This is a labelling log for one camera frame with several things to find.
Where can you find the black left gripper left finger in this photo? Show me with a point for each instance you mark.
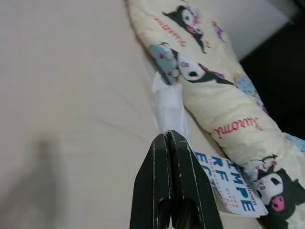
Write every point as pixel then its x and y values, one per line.
pixel 149 190

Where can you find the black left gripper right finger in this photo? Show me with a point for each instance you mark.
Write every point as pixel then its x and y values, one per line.
pixel 190 190

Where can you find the white book with blue letters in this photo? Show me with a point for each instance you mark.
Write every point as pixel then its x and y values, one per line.
pixel 238 200

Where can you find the cream cartoon print quilt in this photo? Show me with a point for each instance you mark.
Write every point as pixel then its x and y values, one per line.
pixel 214 107

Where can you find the cream sheeted mattress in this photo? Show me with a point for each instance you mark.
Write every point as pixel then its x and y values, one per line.
pixel 71 95

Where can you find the black wardrobe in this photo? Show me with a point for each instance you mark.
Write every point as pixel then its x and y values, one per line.
pixel 281 71

